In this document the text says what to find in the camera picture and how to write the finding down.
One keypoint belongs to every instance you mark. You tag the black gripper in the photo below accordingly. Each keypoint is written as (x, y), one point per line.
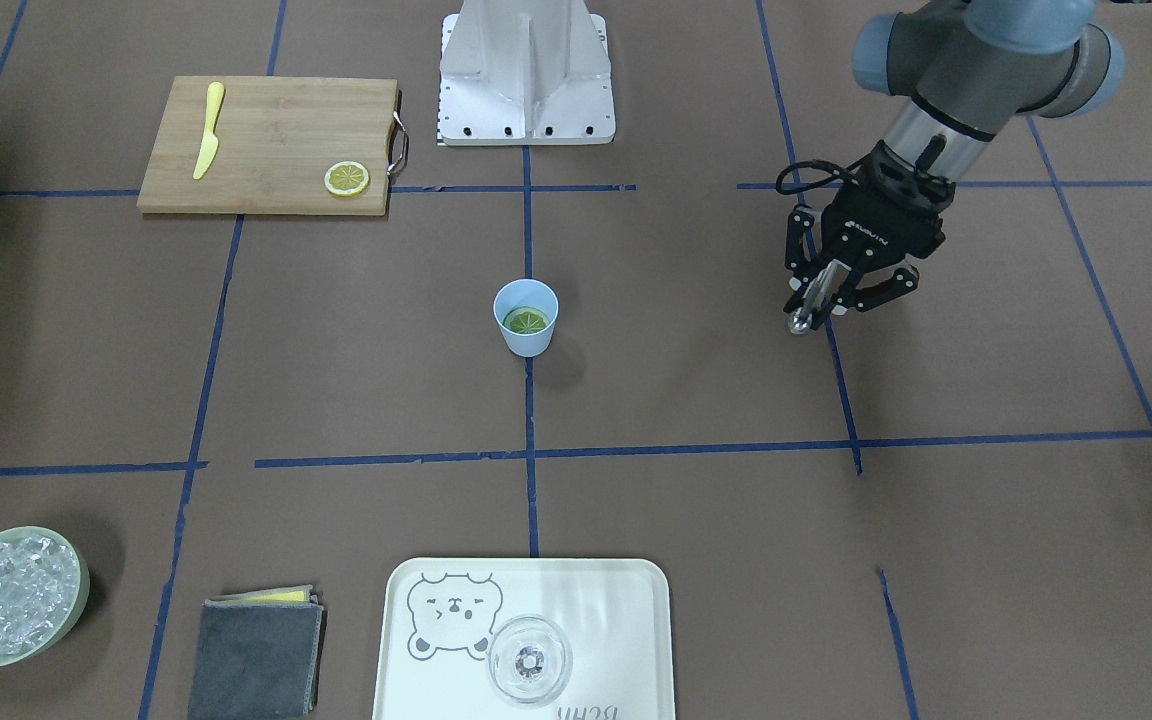
(881, 236)

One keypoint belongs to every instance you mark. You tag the steel muddler black tip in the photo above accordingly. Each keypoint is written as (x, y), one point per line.
(815, 295)

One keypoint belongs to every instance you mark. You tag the green lime slice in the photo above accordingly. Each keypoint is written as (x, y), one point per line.
(526, 320)

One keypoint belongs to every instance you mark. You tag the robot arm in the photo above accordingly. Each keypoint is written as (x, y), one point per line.
(965, 69)

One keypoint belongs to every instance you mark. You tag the blue plastic cup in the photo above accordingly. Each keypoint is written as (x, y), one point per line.
(526, 292)

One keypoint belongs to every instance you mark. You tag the yellow lemon slice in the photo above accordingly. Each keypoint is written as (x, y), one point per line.
(346, 179)

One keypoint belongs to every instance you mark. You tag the clear wine glass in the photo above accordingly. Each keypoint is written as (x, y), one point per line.
(529, 661)

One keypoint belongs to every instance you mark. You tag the cream bear tray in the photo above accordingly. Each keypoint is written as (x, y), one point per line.
(440, 615)

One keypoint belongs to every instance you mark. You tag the wooden cutting board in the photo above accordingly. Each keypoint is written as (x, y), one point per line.
(277, 136)

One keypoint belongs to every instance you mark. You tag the yellow plastic knife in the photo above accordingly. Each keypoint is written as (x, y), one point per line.
(209, 143)

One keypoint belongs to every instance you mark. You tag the grey folded cloth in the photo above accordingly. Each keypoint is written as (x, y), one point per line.
(257, 655)

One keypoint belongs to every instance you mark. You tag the green bowl of ice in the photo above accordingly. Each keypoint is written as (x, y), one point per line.
(44, 586)

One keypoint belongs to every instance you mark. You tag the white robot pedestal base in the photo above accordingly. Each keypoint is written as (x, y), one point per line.
(525, 73)

